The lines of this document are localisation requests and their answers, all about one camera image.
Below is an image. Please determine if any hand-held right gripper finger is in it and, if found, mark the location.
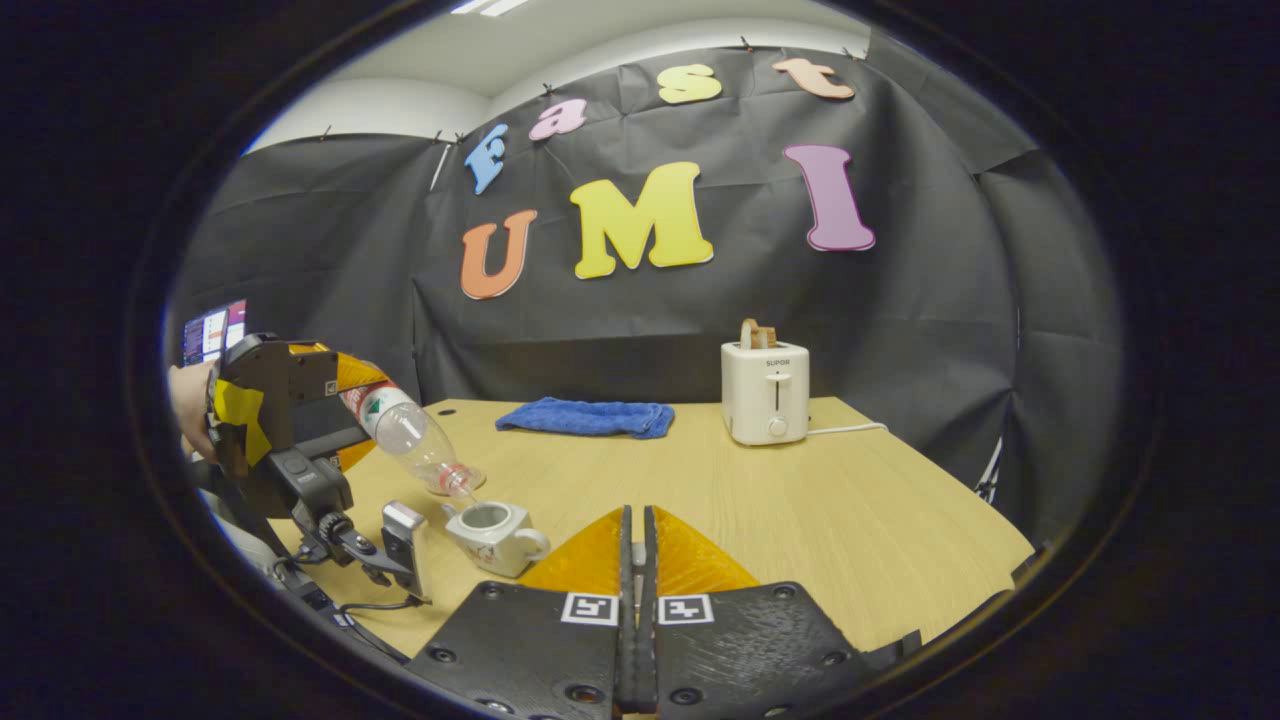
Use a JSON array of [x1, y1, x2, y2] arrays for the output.
[[408, 505, 638, 720], [643, 505, 881, 720]]

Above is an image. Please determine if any clear plastic water bottle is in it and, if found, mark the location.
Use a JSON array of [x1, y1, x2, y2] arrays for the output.
[[340, 382, 488, 498]]

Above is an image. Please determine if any white ceramic teacup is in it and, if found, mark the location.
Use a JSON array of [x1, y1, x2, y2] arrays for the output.
[[443, 500, 552, 579]]

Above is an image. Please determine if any computer monitor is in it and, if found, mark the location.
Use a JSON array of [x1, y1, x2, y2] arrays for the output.
[[181, 299, 248, 368]]

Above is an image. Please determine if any blue towel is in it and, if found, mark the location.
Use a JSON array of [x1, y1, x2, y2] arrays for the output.
[[495, 397, 676, 440]]

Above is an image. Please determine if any white toaster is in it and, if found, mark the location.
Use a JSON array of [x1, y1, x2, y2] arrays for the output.
[[721, 341, 811, 447]]

